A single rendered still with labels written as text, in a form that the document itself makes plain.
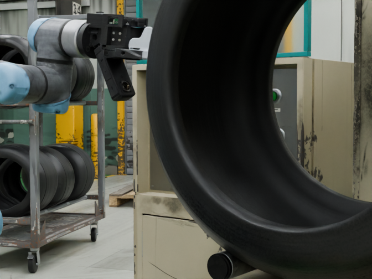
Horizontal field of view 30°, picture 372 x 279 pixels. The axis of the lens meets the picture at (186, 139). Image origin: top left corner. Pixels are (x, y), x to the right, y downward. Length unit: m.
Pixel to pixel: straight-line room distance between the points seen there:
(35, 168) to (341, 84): 3.18
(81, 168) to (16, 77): 4.33
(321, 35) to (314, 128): 8.73
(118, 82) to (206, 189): 0.36
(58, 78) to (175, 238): 0.69
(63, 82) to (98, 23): 0.15
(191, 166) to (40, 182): 3.83
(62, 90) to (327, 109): 0.70
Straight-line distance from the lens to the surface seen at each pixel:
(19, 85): 1.31
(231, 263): 1.10
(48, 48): 1.43
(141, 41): 1.27
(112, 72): 1.33
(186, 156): 1.07
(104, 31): 1.32
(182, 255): 1.92
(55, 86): 1.40
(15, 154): 4.92
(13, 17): 12.31
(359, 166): 1.37
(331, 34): 10.43
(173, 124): 1.08
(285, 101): 1.76
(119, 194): 7.79
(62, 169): 5.27
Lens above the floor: 1.16
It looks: 3 degrees down
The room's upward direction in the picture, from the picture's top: straight up
